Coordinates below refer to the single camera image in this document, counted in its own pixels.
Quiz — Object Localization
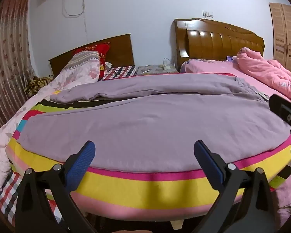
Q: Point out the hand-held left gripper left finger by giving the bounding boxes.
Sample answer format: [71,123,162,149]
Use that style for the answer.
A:
[15,140,97,233]

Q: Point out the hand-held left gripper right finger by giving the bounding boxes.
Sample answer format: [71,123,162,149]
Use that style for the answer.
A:
[193,139,282,233]

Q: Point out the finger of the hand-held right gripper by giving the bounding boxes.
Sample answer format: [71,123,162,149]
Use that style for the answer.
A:
[269,94,291,136]

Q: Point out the purple sweater garment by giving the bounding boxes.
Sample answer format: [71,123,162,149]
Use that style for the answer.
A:
[17,74,291,173]

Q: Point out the striped colourful blanket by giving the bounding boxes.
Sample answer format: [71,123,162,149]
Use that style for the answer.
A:
[6,73,291,222]

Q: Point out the wooden wardrobe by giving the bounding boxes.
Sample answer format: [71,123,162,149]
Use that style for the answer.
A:
[269,2,291,80]

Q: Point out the pink bed sheet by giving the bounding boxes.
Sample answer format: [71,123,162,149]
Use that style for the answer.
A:
[180,59,291,107]

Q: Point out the pink floral quilt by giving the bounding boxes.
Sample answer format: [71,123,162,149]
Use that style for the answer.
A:
[0,51,101,193]

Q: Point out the brown yellow patterned blanket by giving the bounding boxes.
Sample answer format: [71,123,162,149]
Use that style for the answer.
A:
[25,76,55,97]

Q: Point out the plaid bed sheet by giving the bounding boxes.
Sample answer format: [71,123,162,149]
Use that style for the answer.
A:
[99,65,137,81]

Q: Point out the large wooden headboard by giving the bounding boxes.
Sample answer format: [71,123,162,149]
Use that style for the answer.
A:
[173,18,265,73]

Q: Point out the grey nightstand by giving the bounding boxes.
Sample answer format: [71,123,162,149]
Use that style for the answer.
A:
[136,64,178,76]

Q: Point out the red floral pillow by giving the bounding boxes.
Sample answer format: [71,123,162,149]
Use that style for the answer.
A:
[72,42,111,80]

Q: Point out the small wooden headboard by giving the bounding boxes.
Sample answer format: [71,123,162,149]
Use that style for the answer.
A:
[48,34,135,78]

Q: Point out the floral curtain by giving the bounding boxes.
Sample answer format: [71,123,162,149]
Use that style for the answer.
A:
[0,0,36,136]

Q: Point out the white air conditioner hose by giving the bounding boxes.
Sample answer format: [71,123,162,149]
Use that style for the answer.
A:
[61,0,89,42]

